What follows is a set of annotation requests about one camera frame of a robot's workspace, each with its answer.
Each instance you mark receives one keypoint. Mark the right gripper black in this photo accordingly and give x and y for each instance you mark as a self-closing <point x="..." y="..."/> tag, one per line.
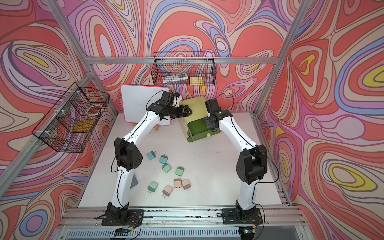
<point x="209" y="124"/>

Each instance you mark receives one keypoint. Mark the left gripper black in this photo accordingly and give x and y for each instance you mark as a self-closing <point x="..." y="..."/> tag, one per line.
<point x="180" y="113"/>

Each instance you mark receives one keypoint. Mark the yellow green drawer cabinet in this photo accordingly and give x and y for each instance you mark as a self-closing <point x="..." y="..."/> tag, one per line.
<point x="199" y="109"/>

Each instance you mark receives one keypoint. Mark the teal plug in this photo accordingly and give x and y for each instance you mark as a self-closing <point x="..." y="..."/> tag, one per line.
<point x="163" y="159"/>
<point x="151" y="155"/>

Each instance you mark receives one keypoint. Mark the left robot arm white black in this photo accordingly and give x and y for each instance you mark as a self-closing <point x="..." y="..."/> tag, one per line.
<point x="127" y="153"/>

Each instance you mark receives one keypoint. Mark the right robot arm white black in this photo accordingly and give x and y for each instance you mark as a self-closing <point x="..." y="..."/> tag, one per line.
<point x="252" y="163"/>

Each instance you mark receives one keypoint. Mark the grey remote in back basket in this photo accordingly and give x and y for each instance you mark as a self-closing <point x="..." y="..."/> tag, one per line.
<point x="175" y="78"/>

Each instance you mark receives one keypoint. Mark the pink framed whiteboard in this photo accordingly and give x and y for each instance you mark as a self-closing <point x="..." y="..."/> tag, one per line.
<point x="136" y="99"/>

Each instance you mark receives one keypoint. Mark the yellow sponge in back basket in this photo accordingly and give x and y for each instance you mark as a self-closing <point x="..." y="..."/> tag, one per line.
<point x="196" y="81"/>

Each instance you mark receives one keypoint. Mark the green plug upper left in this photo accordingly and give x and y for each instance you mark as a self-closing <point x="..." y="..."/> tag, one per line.
<point x="166" y="168"/>

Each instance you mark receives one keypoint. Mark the green plug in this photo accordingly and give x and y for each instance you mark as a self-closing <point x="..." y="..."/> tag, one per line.
<point x="166" y="168"/>
<point x="152" y="187"/>
<point x="179" y="171"/>

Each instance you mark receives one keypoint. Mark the green plug upper right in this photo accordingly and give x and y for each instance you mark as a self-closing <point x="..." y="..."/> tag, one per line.
<point x="179" y="171"/>

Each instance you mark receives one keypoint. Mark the pink plug right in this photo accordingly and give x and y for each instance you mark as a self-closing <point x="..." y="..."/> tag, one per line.
<point x="186" y="184"/>

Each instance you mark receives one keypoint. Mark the pink plug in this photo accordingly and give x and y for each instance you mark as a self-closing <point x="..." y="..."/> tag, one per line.
<point x="167" y="191"/>
<point x="177" y="183"/>
<point x="186" y="184"/>

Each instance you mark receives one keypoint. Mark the pink plug middle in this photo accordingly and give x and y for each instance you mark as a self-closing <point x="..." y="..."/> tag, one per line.
<point x="177" y="183"/>

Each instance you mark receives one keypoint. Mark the green plug lower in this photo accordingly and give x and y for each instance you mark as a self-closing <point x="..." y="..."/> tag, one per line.
<point x="152" y="187"/>

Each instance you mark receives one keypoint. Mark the pink plug lower left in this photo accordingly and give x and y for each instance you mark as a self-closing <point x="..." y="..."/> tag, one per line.
<point x="167" y="191"/>

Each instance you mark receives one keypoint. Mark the tape roll in left basket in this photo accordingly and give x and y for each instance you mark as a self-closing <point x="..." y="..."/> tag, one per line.
<point x="91" y="110"/>

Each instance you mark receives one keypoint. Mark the grey felt eraser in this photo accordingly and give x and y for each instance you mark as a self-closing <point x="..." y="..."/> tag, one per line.
<point x="134" y="181"/>

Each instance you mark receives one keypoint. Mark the yellow item in left basket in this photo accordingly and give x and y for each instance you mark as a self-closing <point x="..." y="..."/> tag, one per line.
<point x="82" y="126"/>

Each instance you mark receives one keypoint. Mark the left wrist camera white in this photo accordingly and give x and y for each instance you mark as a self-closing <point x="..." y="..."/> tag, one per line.
<point x="176" y="100"/>

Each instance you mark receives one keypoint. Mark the back black wire basket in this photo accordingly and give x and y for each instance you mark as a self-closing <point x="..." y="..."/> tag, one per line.
<point x="194" y="64"/>

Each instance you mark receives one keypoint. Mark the black wire basket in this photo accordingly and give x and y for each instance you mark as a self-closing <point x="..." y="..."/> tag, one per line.
<point x="194" y="64"/>
<point x="56" y="133"/>

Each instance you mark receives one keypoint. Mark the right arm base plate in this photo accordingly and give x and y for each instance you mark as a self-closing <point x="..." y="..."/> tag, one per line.
<point x="237" y="216"/>

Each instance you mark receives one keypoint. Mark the left black wire basket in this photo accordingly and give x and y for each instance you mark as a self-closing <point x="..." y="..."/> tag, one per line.
<point x="56" y="133"/>

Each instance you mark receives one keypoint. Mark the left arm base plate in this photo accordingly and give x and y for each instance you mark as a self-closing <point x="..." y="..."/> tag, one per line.
<point x="123" y="217"/>

